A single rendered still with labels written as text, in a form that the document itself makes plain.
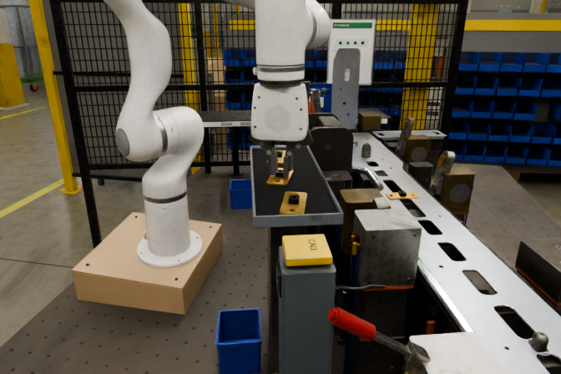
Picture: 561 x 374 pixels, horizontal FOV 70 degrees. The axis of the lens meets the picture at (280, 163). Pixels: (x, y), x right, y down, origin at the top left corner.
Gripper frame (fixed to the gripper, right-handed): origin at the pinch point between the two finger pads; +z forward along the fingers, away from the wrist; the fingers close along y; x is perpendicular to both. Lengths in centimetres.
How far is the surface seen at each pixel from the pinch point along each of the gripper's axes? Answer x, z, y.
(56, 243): 137, 118, -185
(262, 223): -18.1, 3.2, 0.8
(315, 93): 71, -2, -1
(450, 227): 16.6, 18.7, 36.1
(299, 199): -11.2, 2.1, 5.3
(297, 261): -27.2, 3.2, 7.6
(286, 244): -24.1, 2.8, 5.6
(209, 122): 92, 16, -50
